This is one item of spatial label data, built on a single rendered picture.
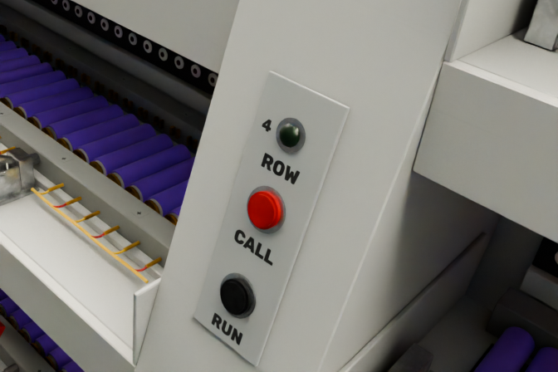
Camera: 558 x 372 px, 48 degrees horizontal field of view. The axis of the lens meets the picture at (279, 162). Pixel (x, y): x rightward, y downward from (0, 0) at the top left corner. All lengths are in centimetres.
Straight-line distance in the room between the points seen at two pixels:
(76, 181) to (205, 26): 18
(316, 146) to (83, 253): 21
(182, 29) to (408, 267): 15
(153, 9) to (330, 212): 14
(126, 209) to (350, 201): 20
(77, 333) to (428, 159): 24
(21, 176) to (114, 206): 8
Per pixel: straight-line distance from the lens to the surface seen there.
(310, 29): 25
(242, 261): 28
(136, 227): 40
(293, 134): 25
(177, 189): 43
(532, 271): 41
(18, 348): 59
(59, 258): 41
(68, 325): 39
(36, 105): 54
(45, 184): 47
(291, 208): 25
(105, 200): 42
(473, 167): 23
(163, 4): 31
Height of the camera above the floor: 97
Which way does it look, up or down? 18 degrees down
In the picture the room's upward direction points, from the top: 18 degrees clockwise
